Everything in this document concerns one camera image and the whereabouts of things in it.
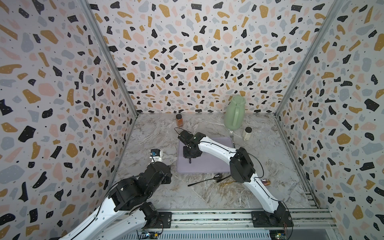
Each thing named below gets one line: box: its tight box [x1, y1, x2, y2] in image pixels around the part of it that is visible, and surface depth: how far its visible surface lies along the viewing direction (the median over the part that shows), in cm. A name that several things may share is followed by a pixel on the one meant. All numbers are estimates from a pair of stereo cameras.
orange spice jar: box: [176, 113, 184, 128], surface depth 112 cm
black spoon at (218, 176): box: [187, 173, 223, 187], surface depth 89 cm
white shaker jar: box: [242, 126, 253, 141], surface depth 103 cm
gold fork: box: [219, 180, 237, 187], surface depth 87 cm
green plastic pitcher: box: [224, 95, 247, 131], surface depth 99 cm
